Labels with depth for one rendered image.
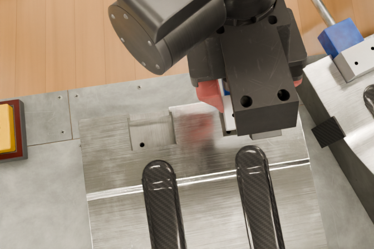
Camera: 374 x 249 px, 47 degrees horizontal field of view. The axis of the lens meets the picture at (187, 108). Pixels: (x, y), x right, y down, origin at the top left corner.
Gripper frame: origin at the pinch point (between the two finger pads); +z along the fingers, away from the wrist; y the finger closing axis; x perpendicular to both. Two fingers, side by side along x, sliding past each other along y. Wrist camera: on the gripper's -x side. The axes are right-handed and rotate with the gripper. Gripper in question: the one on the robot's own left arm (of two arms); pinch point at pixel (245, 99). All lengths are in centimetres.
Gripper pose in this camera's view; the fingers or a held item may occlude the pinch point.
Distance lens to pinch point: 46.6
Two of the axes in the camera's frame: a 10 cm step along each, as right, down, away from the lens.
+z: 1.4, 5.5, 8.2
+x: -1.0, -8.2, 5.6
